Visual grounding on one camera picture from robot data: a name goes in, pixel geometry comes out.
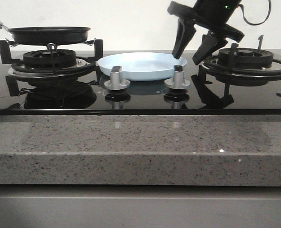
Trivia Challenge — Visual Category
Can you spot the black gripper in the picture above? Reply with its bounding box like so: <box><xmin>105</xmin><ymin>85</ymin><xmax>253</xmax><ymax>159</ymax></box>
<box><xmin>167</xmin><ymin>0</ymin><xmax>244</xmax><ymax>65</ymax></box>

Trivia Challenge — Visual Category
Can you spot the gas burner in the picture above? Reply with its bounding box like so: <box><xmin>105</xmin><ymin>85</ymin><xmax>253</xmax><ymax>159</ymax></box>
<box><xmin>203</xmin><ymin>47</ymin><xmax>281</xmax><ymax>76</ymax></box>
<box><xmin>8</xmin><ymin>49</ymin><xmax>96</xmax><ymax>79</ymax></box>

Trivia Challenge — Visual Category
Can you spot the left silver stove knob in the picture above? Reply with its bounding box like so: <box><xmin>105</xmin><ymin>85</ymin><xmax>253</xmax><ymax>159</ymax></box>
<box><xmin>104</xmin><ymin>66</ymin><xmax>130</xmax><ymax>91</ymax></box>

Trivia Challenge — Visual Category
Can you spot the light blue plate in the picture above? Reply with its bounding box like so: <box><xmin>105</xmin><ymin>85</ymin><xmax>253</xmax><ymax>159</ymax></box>
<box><xmin>97</xmin><ymin>52</ymin><xmax>187</xmax><ymax>81</ymax></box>

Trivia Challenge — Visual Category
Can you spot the right gas burner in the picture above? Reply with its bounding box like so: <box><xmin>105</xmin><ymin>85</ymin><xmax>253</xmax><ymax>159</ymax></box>
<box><xmin>203</xmin><ymin>47</ymin><xmax>281</xmax><ymax>76</ymax></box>

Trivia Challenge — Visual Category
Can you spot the black glass cooktop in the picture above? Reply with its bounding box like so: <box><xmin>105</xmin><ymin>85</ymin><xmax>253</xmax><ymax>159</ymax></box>
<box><xmin>0</xmin><ymin>59</ymin><xmax>281</xmax><ymax>115</ymax></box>

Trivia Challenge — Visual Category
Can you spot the black frying pan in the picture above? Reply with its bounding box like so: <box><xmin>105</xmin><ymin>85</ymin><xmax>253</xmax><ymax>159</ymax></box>
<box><xmin>0</xmin><ymin>21</ymin><xmax>90</xmax><ymax>46</ymax></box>

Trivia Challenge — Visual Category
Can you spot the black pan support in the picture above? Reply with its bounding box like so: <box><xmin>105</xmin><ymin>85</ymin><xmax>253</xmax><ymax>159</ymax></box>
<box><xmin>0</xmin><ymin>39</ymin><xmax>103</xmax><ymax>79</ymax></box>
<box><xmin>191</xmin><ymin>35</ymin><xmax>281</xmax><ymax>103</ymax></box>

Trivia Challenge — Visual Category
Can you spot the right black pan support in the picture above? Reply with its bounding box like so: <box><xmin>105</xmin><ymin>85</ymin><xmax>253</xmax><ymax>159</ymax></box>
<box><xmin>191</xmin><ymin>35</ymin><xmax>281</xmax><ymax>103</ymax></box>

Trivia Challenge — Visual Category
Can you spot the grey cabinet front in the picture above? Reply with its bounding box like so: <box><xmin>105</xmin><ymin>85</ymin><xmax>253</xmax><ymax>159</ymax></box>
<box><xmin>0</xmin><ymin>185</ymin><xmax>281</xmax><ymax>228</ymax></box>

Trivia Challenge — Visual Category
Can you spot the silver stove knob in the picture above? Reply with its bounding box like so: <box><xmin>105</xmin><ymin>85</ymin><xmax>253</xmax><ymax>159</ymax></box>
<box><xmin>164</xmin><ymin>65</ymin><xmax>191</xmax><ymax>90</ymax></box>
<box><xmin>104</xmin><ymin>66</ymin><xmax>130</xmax><ymax>91</ymax></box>

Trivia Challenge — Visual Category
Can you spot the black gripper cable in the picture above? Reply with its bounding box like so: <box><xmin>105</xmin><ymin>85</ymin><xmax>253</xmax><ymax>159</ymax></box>
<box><xmin>237</xmin><ymin>0</ymin><xmax>272</xmax><ymax>26</ymax></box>

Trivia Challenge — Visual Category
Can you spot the wire pan reducer ring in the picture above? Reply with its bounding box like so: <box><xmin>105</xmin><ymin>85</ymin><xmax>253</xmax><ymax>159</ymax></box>
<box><xmin>5</xmin><ymin>38</ymin><xmax>96</xmax><ymax>51</ymax></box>

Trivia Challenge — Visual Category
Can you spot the right silver stove knob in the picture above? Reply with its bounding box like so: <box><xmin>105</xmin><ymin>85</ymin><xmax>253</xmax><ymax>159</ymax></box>
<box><xmin>164</xmin><ymin>65</ymin><xmax>191</xmax><ymax>90</ymax></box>

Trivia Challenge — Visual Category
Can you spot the left black pan support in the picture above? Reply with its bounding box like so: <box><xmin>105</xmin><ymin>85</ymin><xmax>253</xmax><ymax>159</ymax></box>
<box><xmin>0</xmin><ymin>39</ymin><xmax>103</xmax><ymax>79</ymax></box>

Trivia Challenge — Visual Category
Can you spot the left gas burner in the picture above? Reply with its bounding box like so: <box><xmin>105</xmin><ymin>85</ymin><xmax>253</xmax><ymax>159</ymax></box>
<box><xmin>8</xmin><ymin>49</ymin><xmax>96</xmax><ymax>79</ymax></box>

